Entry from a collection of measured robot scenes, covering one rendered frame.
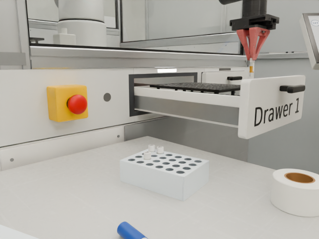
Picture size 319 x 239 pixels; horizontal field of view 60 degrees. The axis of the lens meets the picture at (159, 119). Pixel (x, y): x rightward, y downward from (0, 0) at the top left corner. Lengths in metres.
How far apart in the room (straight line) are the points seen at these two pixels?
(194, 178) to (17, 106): 0.37
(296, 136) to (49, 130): 2.02
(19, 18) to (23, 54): 0.07
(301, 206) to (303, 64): 1.95
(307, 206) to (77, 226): 0.29
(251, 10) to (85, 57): 0.40
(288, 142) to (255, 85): 1.89
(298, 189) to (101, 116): 0.47
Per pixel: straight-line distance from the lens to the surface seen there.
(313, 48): 1.43
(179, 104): 0.64
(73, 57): 0.65
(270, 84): 0.60
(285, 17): 2.40
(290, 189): 0.41
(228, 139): 1.16
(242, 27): 0.73
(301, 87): 0.65
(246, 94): 0.52
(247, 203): 0.43
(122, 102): 0.73
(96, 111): 0.68
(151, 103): 0.70
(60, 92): 0.59
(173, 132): 0.88
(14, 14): 0.62
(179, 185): 0.41
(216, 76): 1.00
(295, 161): 2.43
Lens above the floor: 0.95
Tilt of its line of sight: 11 degrees down
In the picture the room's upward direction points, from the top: straight up
